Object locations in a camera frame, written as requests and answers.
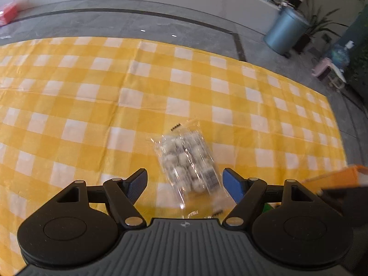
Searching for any long-leaf plant in black pot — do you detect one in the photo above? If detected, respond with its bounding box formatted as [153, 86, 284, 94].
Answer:
[293, 0, 350, 54]

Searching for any yellow checked tablecloth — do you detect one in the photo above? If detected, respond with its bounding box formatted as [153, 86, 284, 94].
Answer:
[0, 37, 349, 268]

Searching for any pink space heater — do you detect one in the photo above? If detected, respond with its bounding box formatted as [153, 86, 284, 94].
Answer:
[312, 57, 334, 81]

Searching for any pink box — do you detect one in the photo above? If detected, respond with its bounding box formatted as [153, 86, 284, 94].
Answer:
[0, 2, 18, 27]

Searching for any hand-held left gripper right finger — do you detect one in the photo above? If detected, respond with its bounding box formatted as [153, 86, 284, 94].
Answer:
[222, 167, 317, 229]

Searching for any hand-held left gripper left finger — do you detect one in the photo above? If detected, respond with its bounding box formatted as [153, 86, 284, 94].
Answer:
[53, 167, 148, 230]

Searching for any grey metal trash can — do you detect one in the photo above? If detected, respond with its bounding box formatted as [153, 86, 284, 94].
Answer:
[263, 6, 311, 57]

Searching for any white marble television console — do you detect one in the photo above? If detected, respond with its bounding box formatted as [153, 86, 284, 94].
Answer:
[0, 0, 284, 37]

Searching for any white round stool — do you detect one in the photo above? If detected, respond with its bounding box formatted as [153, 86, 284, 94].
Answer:
[328, 65, 348, 92]

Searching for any clear packet of white candies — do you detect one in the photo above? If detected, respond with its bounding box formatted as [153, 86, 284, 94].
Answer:
[152, 118, 226, 219]

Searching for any blue water bottle with pump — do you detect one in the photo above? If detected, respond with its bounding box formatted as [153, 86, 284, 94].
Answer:
[329, 42, 356, 71]

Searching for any orange cardboard box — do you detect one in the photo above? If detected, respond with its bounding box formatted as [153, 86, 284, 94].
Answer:
[300, 164, 368, 192]

